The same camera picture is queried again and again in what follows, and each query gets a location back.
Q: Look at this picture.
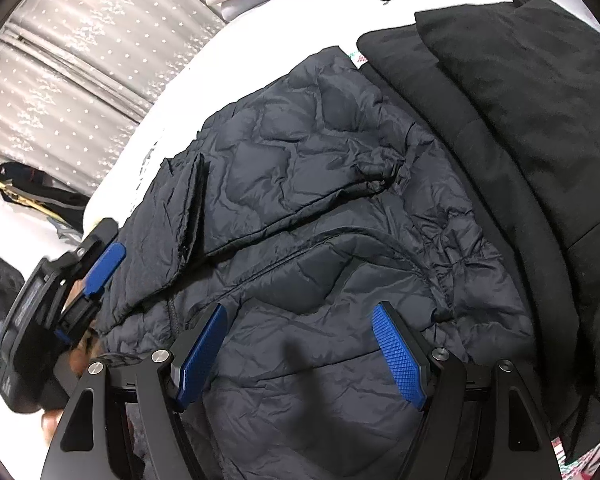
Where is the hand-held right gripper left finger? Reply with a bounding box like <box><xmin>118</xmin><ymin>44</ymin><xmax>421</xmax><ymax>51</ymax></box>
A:
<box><xmin>40</xmin><ymin>304</ymin><xmax>228</xmax><ymax>480</ymax></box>

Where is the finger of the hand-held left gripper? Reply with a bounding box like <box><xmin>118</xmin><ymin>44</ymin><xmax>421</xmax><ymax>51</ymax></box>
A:
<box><xmin>55</xmin><ymin>297</ymin><xmax>98</xmax><ymax>346</ymax></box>
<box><xmin>75</xmin><ymin>217</ymin><xmax>126</xmax><ymax>298</ymax></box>

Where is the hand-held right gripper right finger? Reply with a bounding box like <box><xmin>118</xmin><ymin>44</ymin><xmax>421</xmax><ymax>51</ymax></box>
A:
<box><xmin>371</xmin><ymin>301</ymin><xmax>563</xmax><ymax>480</ymax></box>

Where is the black quilted jacket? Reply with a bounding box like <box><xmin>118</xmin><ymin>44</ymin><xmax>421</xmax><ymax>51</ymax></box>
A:
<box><xmin>82</xmin><ymin>45</ymin><xmax>536</xmax><ymax>480</ymax></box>

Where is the person's left hand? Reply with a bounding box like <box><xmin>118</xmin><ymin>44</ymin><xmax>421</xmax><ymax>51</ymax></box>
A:
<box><xmin>39</xmin><ymin>400</ymin><xmax>70</xmax><ymax>442</ymax></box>

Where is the black box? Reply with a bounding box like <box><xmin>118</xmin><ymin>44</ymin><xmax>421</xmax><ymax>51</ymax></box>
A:
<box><xmin>0</xmin><ymin>245</ymin><xmax>27</xmax><ymax>313</ymax></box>

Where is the black fleece coat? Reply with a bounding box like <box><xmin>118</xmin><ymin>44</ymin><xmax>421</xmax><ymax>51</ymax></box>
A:
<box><xmin>357</xmin><ymin>10</ymin><xmax>600</xmax><ymax>468</ymax></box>

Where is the grey dotted curtain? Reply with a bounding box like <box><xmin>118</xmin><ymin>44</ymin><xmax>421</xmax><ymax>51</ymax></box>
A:
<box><xmin>0</xmin><ymin>0</ymin><xmax>231</xmax><ymax>201</ymax></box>

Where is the black folded garment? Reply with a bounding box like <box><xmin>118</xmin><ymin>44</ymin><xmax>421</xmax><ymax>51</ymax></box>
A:
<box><xmin>414</xmin><ymin>0</ymin><xmax>600</xmax><ymax>261</ymax></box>

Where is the white bed sheet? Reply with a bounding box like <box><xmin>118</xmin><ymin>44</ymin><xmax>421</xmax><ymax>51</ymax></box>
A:
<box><xmin>82</xmin><ymin>0</ymin><xmax>571</xmax><ymax>241</ymax></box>

